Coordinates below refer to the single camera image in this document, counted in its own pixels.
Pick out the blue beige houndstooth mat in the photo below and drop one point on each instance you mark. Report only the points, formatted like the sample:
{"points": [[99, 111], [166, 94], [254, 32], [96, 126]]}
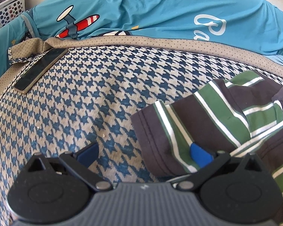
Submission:
{"points": [[89, 103]]}

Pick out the striped green brown shirt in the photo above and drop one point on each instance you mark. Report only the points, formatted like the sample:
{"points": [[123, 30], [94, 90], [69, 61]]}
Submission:
{"points": [[202, 120]]}

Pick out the blue printed t-shirt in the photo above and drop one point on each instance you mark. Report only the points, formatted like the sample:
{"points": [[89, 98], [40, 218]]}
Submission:
{"points": [[160, 11]]}

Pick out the black smartphone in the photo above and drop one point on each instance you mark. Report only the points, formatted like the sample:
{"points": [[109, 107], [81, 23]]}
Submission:
{"points": [[40, 69]]}

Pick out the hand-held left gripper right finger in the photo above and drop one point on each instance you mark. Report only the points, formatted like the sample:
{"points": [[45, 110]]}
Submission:
{"points": [[200, 155]]}

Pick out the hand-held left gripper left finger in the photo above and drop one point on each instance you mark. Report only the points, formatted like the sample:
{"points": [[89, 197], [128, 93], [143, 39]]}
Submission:
{"points": [[87, 155]]}

